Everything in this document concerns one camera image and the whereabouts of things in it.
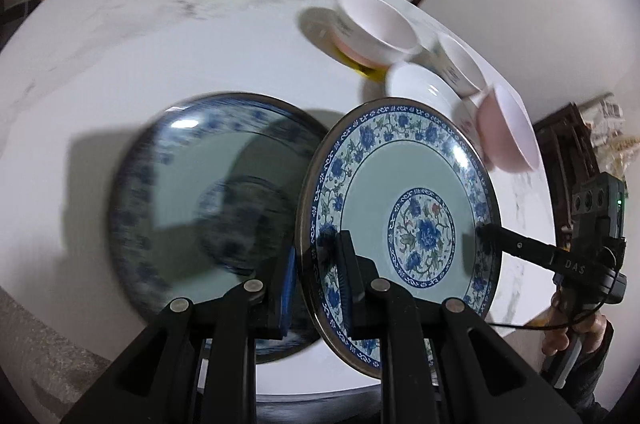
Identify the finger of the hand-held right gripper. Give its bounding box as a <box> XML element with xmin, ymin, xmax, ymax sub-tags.
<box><xmin>477</xmin><ymin>224</ymin><xmax>558</xmax><ymax>272</ymax></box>

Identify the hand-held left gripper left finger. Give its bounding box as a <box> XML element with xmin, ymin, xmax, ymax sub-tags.
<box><xmin>60</xmin><ymin>247</ymin><xmax>301</xmax><ymax>424</ymax></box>

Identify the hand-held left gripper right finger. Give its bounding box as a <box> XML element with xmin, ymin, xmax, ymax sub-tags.
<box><xmin>334</xmin><ymin>230</ymin><xmax>583</xmax><ymax>424</ymax></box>

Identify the blue floral plate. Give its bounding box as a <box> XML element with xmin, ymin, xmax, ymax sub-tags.
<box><xmin>295</xmin><ymin>100</ymin><xmax>503</xmax><ymax>379</ymax></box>
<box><xmin>107</xmin><ymin>93</ymin><xmax>331</xmax><ymax>365</ymax></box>

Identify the plain white bowl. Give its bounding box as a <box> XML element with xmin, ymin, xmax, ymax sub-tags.
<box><xmin>385</xmin><ymin>63</ymin><xmax>473</xmax><ymax>125</ymax></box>

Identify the person's right forearm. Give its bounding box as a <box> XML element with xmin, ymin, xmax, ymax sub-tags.
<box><xmin>562</xmin><ymin>319</ymin><xmax>621</xmax><ymax>411</ymax></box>

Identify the person's right hand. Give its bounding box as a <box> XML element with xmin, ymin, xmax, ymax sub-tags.
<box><xmin>540</xmin><ymin>294</ymin><xmax>608</xmax><ymax>355</ymax></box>

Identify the dark wooden furniture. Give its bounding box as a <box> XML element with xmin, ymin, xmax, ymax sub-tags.
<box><xmin>532</xmin><ymin>102</ymin><xmax>601</xmax><ymax>230</ymax></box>

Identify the printed bag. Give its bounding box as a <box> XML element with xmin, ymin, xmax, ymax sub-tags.
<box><xmin>575</xmin><ymin>93</ymin><xmax>628</xmax><ymax>177</ymax></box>

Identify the white printed bowl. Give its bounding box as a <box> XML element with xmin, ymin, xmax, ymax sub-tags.
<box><xmin>430</xmin><ymin>35</ymin><xmax>488</xmax><ymax>98</ymax></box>

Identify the yellow round warning sticker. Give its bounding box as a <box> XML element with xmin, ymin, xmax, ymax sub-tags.
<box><xmin>330</xmin><ymin>44</ymin><xmax>388</xmax><ymax>82</ymax></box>

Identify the white bowl with pink base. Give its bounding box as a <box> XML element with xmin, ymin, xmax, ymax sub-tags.
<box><xmin>327</xmin><ymin>0</ymin><xmax>423</xmax><ymax>70</ymax></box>

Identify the thin black cable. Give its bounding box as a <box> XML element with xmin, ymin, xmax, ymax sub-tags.
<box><xmin>487</xmin><ymin>303</ymin><xmax>601</xmax><ymax>331</ymax></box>

